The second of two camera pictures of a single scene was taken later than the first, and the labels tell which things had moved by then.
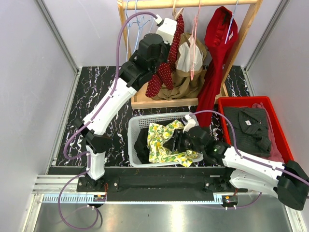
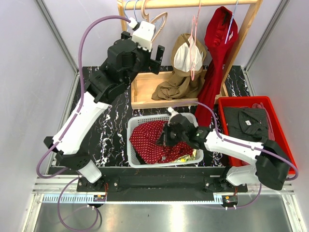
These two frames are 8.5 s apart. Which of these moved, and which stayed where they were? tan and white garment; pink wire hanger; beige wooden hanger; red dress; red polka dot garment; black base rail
Moved: red polka dot garment; beige wooden hanger
Stayed: tan and white garment; red dress; pink wire hanger; black base rail
